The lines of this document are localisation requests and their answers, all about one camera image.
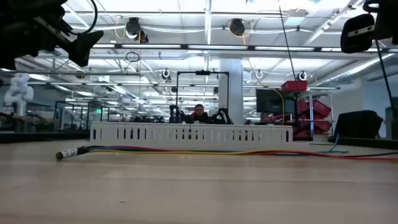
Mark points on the white building column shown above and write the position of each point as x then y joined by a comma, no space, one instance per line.
231,93

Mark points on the grey cabinet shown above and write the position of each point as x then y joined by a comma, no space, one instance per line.
392,124

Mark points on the black connector with white label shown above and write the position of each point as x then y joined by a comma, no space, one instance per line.
70,152

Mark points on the red storage bin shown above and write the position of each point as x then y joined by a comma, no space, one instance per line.
323,126
301,133
303,107
321,109
293,86

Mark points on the metal shelf rack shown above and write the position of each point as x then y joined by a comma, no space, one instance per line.
311,93

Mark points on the long ceiling light bar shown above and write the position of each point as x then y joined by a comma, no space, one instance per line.
149,46

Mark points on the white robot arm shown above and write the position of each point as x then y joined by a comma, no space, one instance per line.
18,90

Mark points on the silver ventilation duct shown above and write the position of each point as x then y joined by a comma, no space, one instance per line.
367,67

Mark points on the person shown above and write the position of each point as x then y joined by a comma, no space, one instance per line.
199,112

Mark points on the black gantry frame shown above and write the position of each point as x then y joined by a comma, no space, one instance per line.
202,72

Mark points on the black bag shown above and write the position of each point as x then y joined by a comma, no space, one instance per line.
357,124

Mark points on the black monitor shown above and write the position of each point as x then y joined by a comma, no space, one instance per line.
270,101

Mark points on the black background robot arm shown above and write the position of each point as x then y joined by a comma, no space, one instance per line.
222,116
174,115

